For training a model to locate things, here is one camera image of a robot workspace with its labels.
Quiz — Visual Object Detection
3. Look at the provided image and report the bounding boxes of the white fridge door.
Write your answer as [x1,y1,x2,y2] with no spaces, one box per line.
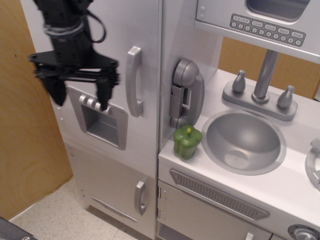
[19,0,163,179]

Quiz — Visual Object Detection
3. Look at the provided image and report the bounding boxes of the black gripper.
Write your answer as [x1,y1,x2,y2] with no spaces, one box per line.
[28,27,119,111]

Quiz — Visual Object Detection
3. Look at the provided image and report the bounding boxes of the silver fridge handle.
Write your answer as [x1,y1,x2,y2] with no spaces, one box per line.
[125,46,143,118]

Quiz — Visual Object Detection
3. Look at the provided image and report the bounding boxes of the green toy bell pepper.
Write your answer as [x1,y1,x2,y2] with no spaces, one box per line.
[173,124,202,160]

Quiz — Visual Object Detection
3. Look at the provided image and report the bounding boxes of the white toy microwave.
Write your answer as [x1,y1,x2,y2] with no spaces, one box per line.
[195,0,320,63]

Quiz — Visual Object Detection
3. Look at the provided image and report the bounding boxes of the silver toy wall phone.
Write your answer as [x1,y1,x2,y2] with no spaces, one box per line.
[169,58,205,129]

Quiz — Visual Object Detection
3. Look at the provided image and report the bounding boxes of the black cable loop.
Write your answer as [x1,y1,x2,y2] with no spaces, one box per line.
[84,9,106,44]

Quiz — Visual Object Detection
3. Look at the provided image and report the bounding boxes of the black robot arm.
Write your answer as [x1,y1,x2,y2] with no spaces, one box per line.
[28,0,119,111]

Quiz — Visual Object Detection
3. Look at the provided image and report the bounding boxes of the silver round sink bowl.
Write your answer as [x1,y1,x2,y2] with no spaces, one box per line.
[202,110,287,176]

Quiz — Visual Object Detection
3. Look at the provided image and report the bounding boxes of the black case corner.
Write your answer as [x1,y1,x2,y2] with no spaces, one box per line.
[0,217,38,240]

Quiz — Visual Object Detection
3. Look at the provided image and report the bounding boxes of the silver toy faucet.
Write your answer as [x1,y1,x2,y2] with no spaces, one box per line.
[222,49,298,122]

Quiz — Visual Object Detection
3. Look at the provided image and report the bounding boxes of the silver oven knob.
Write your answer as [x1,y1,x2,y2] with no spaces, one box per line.
[288,224,320,240]

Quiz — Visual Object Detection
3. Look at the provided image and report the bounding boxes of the white lower freezer door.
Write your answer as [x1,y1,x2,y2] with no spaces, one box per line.
[65,143,157,239]

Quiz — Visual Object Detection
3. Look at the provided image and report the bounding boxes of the silver lower freezer handle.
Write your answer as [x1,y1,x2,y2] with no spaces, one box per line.
[134,180,146,216]

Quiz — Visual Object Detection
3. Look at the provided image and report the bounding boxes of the silver vent grille panel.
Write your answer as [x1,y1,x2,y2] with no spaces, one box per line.
[169,169,270,221]

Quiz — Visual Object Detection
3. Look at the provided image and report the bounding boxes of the silver ice dispenser panel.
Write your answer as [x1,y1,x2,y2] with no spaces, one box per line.
[67,87,128,151]

